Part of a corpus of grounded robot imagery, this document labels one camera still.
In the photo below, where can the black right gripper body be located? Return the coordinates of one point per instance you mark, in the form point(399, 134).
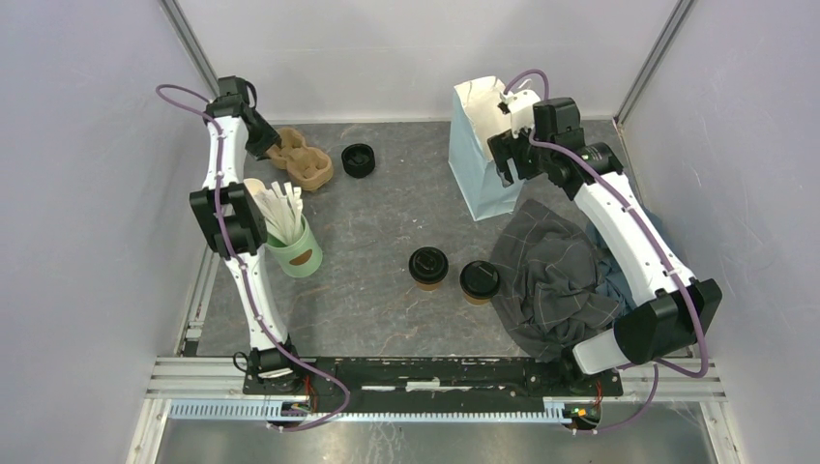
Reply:
point(529, 159)

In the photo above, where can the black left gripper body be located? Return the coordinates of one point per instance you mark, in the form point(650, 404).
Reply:
point(263, 137)

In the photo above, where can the brown pulp cup carriers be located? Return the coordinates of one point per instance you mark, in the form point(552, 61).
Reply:
point(308, 167)

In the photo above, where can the black plastic cup lid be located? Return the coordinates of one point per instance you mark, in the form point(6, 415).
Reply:
point(480, 279)

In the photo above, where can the brown paper coffee cup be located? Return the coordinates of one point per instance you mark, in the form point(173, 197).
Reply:
point(476, 301)

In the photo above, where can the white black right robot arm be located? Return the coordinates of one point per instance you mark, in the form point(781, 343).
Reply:
point(674, 308)

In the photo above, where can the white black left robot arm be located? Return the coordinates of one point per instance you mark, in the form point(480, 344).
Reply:
point(235, 229)

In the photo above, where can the light blue paper bag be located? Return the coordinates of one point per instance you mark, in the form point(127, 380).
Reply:
point(476, 118)

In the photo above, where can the white stir sticks bundle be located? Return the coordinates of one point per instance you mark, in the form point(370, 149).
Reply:
point(282, 208)

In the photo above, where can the stack of black lids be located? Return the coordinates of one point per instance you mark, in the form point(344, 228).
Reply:
point(358, 160)

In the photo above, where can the dark grey checked cloth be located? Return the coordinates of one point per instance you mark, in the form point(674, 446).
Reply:
point(550, 295)

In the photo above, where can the green cup holder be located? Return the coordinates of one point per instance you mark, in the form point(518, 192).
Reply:
point(301, 259)

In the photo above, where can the teal blue cloth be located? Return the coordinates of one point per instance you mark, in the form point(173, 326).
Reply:
point(613, 283)

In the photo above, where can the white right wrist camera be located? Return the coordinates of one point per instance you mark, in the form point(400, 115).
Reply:
point(519, 107)

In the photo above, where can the white slotted cable duct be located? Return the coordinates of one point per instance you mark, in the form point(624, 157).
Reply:
point(280, 411)

